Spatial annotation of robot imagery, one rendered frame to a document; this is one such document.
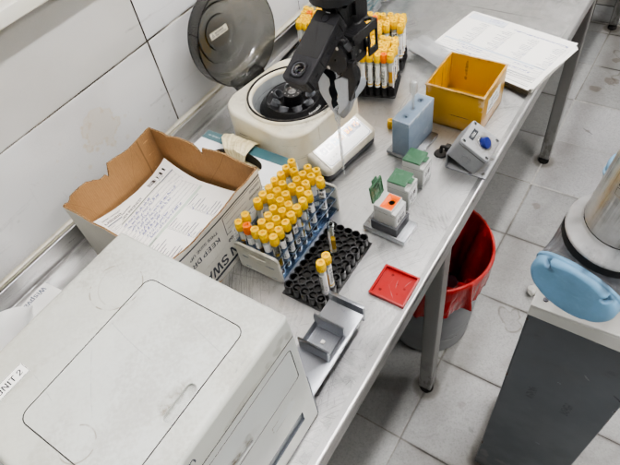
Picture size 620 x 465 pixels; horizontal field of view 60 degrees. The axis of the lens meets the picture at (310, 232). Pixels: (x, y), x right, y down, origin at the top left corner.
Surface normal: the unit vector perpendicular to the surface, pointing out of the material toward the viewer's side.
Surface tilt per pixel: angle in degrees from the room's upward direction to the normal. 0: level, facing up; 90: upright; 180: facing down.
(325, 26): 29
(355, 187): 0
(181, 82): 90
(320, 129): 90
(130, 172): 87
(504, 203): 0
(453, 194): 0
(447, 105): 90
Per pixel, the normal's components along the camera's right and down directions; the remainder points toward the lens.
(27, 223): 0.83, 0.35
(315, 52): -0.42, -0.25
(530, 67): -0.14, -0.62
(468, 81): -0.55, 0.69
